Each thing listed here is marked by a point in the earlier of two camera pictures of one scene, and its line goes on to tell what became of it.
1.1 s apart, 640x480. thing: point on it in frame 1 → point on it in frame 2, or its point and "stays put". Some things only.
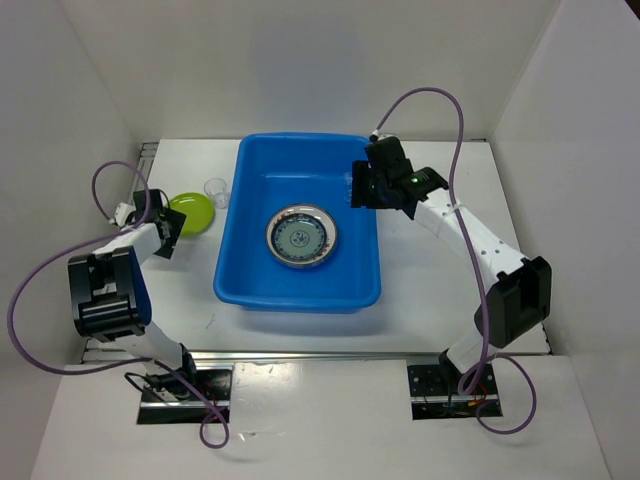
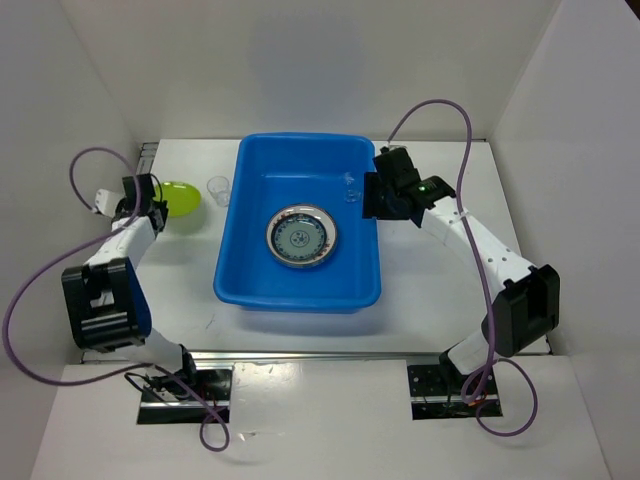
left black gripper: (174, 221) → (161, 206)
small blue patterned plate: (301, 235) stays put
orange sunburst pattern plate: (301, 236) stays put
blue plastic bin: (273, 172) stays put
